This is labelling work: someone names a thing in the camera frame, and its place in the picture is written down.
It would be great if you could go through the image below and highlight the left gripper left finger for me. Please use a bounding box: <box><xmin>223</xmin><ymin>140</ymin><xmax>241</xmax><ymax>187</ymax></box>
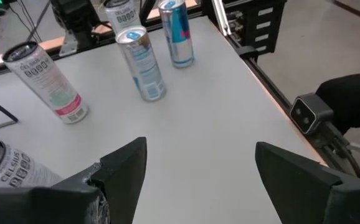
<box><xmin>0</xmin><ymin>136</ymin><xmax>148</xmax><ymax>224</ymax></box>

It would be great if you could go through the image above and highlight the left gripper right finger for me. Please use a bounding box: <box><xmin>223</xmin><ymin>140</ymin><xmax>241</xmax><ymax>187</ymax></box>
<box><xmin>254</xmin><ymin>141</ymin><xmax>360</xmax><ymax>224</ymax></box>

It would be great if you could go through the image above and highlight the Celsius can blue label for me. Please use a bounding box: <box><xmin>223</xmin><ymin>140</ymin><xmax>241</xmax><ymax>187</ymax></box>
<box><xmin>0</xmin><ymin>139</ymin><xmax>64</xmax><ymax>189</ymax></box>

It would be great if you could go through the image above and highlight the blue silver Red Bull can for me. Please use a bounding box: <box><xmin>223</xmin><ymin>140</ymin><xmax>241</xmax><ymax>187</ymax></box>
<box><xmin>115</xmin><ymin>25</ymin><xmax>168</xmax><ymax>103</ymax></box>
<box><xmin>157</xmin><ymin>0</ymin><xmax>195</xmax><ymax>68</ymax></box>

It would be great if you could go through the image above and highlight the Celsius can pink label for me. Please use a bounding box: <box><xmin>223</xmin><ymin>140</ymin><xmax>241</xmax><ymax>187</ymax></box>
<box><xmin>2</xmin><ymin>40</ymin><xmax>90</xmax><ymax>124</ymax></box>

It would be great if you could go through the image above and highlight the white Celsius can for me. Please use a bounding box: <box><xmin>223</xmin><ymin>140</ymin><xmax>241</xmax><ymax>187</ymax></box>
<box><xmin>103</xmin><ymin>0</ymin><xmax>142</xmax><ymax>35</ymax></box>

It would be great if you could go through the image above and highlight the black drawer cabinet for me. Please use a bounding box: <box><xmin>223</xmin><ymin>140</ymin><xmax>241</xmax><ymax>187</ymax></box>
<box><xmin>223</xmin><ymin>0</ymin><xmax>288</xmax><ymax>55</ymax></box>

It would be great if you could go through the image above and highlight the silver aluminium bar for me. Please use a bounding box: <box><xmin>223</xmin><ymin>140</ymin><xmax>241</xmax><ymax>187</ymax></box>
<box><xmin>211</xmin><ymin>0</ymin><xmax>232</xmax><ymax>37</ymax></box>

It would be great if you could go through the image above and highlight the grey camera box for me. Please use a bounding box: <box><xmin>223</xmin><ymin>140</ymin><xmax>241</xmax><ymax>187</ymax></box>
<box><xmin>288</xmin><ymin>92</ymin><xmax>335</xmax><ymax>135</ymax></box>

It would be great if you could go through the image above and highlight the white metal bracket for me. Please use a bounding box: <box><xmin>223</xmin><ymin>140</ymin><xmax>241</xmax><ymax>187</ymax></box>
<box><xmin>58</xmin><ymin>29</ymin><xmax>80</xmax><ymax>57</ymax></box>

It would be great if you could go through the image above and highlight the black frame clip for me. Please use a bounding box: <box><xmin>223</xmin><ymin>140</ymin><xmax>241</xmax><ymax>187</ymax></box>
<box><xmin>237</xmin><ymin>45</ymin><xmax>260</xmax><ymax>60</ymax></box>

